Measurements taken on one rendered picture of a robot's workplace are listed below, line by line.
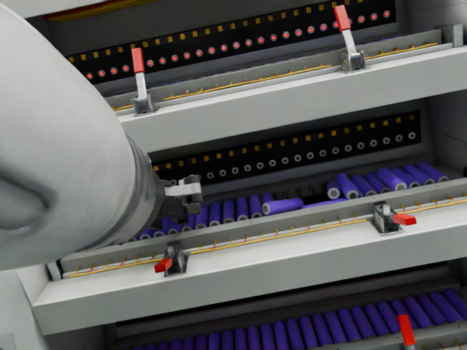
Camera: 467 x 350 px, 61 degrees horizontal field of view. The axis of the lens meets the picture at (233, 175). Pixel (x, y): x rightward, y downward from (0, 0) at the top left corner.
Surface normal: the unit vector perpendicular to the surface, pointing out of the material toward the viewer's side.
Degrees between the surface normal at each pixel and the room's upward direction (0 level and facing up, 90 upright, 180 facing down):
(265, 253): 20
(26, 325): 90
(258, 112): 110
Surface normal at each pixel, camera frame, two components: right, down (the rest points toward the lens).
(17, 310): -0.04, -0.02
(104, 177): 0.97, 0.20
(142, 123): 0.04, 0.33
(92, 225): 0.83, 0.54
